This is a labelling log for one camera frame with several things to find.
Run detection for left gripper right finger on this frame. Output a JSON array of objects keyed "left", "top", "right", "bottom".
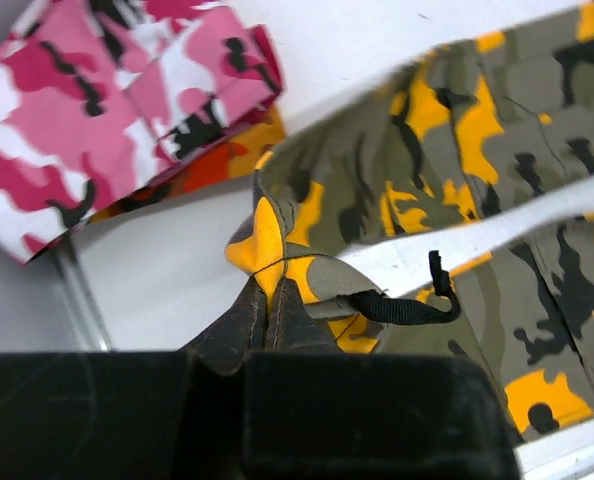
[{"left": 244, "top": 280, "right": 520, "bottom": 479}]

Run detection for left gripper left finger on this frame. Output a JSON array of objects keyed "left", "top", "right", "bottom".
[{"left": 0, "top": 280, "right": 266, "bottom": 479}]

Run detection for olive yellow camouflage trousers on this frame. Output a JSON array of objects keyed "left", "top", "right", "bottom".
[{"left": 226, "top": 1, "right": 594, "bottom": 441}]

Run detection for orange camouflage folded trousers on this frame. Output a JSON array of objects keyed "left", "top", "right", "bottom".
[{"left": 90, "top": 106, "right": 286, "bottom": 223}]

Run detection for pink camouflage folded trousers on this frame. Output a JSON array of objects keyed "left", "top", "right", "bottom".
[{"left": 0, "top": 1, "right": 283, "bottom": 263}]

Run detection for aluminium rail frame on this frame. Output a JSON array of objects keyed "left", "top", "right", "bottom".
[{"left": 54, "top": 237, "right": 114, "bottom": 352}]

